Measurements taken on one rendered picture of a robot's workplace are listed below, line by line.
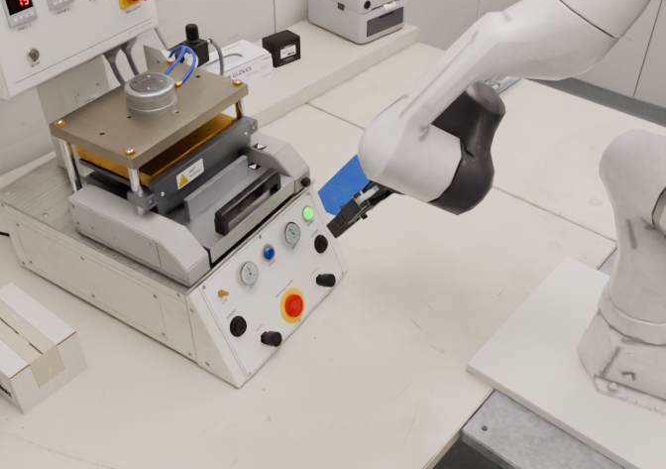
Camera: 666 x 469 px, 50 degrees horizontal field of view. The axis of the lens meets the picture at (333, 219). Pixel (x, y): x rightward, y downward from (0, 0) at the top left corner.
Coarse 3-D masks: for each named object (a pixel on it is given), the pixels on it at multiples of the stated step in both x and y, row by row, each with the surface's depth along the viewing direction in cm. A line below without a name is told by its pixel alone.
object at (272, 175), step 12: (264, 180) 115; (276, 180) 117; (240, 192) 112; (252, 192) 113; (264, 192) 116; (228, 204) 110; (240, 204) 111; (216, 216) 108; (228, 216) 109; (216, 228) 110; (228, 228) 110
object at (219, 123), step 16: (208, 128) 118; (224, 128) 119; (176, 144) 114; (192, 144) 114; (80, 160) 116; (96, 160) 113; (160, 160) 111; (176, 160) 111; (112, 176) 114; (128, 176) 111; (144, 176) 108
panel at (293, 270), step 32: (320, 224) 130; (256, 256) 117; (288, 256) 123; (320, 256) 129; (224, 288) 112; (256, 288) 117; (288, 288) 123; (320, 288) 129; (224, 320) 112; (256, 320) 117; (288, 320) 122; (256, 352) 117
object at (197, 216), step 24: (240, 168) 120; (264, 168) 125; (192, 192) 112; (216, 192) 116; (288, 192) 122; (168, 216) 114; (192, 216) 113; (240, 216) 114; (264, 216) 118; (216, 240) 109
